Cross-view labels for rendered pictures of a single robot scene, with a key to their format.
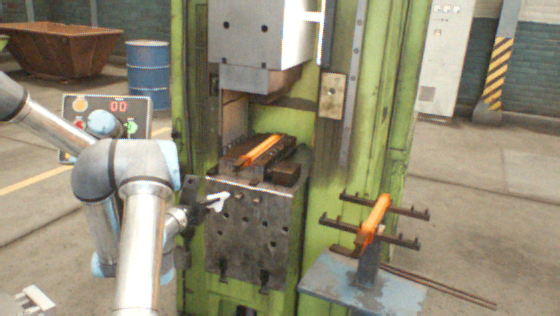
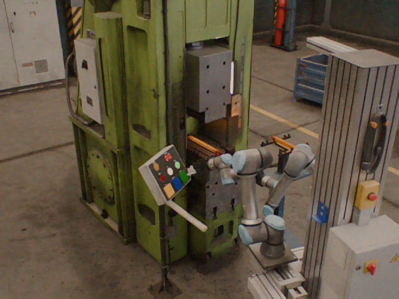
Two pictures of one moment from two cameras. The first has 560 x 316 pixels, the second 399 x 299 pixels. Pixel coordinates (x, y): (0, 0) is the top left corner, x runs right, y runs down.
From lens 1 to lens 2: 297 cm
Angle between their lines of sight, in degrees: 53
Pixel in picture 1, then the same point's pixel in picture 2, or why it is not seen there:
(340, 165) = (238, 134)
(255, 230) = not seen: hidden behind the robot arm
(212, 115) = (181, 140)
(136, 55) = not seen: outside the picture
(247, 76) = (217, 111)
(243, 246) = (224, 193)
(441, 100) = (54, 67)
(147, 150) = (307, 149)
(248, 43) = (217, 96)
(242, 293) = (222, 218)
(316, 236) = not seen: hidden behind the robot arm
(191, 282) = (173, 242)
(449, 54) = (47, 29)
